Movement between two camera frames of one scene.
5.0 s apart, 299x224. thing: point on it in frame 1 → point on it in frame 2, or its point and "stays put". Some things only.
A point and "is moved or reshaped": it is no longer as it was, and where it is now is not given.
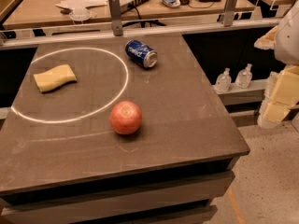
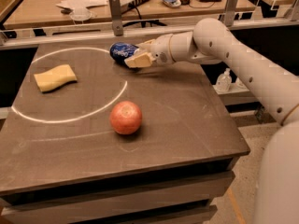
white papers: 81,3 stays put
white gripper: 288,37 → 160,49
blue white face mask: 171,1 stays put
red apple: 125,118 stays put
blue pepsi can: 141,53 is moved or reshaped
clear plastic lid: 79,14 stays put
